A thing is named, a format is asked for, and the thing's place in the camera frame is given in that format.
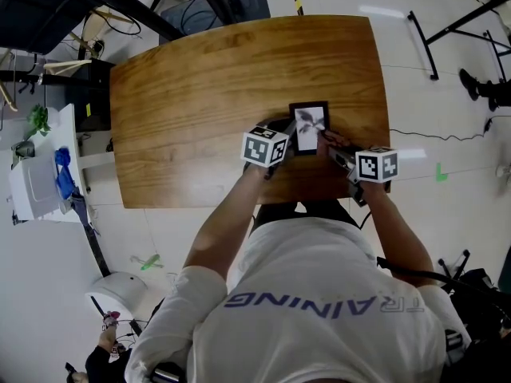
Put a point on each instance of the blue cloth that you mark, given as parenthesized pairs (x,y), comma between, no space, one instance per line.
(64,172)

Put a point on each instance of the green plastic toy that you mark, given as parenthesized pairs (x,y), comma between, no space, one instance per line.
(149,262)

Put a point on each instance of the person's left forearm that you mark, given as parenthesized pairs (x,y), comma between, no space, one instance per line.
(223,222)

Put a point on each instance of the wooden chair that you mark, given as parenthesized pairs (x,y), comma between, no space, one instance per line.
(92,34)

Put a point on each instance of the black picture frame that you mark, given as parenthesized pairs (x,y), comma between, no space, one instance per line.
(309,126)

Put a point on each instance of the green plant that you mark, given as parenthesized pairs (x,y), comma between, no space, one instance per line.
(39,119)

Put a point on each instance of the person's right forearm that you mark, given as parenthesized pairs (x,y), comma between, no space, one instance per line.
(399,234)

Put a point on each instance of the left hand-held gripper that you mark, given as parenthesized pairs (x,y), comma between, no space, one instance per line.
(263,148)

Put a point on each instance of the black metal table frame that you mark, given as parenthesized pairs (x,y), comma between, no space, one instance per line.
(427,46)

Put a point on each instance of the white round bin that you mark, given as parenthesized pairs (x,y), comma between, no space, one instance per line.
(116,289)

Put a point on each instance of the green tape mark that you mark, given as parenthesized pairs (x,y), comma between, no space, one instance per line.
(440,173)

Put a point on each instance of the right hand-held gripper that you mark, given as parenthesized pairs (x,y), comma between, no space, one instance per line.
(375,166)

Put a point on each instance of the white printed t-shirt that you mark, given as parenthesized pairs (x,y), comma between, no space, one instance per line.
(303,305)

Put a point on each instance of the white cabinet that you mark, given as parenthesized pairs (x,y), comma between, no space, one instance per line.
(36,182)

